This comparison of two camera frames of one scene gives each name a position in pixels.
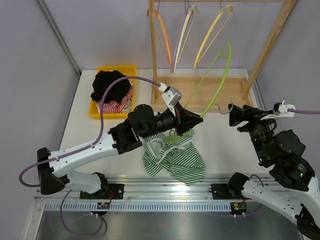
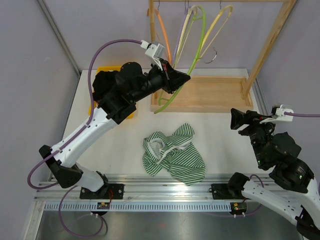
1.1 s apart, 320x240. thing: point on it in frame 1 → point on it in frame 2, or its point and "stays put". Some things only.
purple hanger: (178, 39) stays put
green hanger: (174, 136) → (174, 96)
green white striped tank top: (175, 154) stays put
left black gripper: (184, 120) → (172, 79)
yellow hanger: (231, 9) stays put
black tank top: (115, 92) stays put
